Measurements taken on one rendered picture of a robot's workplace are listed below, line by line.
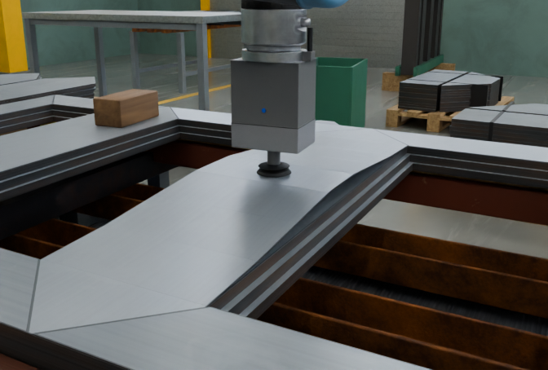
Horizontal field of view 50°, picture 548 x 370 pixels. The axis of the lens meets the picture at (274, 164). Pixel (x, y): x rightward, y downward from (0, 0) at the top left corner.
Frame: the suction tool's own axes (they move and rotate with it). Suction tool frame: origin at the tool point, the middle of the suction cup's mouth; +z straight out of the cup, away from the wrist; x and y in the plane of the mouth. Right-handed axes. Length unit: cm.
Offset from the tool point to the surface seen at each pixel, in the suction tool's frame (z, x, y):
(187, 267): 0.5, 24.0, -1.6
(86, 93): 3, -60, 77
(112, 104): -3.5, -20.4, 38.9
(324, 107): 57, -343, 98
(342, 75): 33, -344, 86
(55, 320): 0.8, 34.8, 3.2
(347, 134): 0.6, -30.6, -1.1
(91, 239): 0.5, 22.1, 10.0
